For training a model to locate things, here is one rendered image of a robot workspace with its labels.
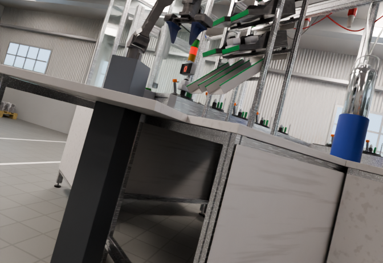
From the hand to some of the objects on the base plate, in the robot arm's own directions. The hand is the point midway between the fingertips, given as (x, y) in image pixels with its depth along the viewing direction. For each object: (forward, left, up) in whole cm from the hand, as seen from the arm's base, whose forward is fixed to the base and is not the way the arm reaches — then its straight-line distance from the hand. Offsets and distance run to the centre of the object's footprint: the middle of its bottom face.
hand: (183, 34), depth 94 cm
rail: (-49, +64, -27) cm, 85 cm away
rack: (+19, +48, -27) cm, 58 cm away
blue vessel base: (+78, +89, -27) cm, 121 cm away
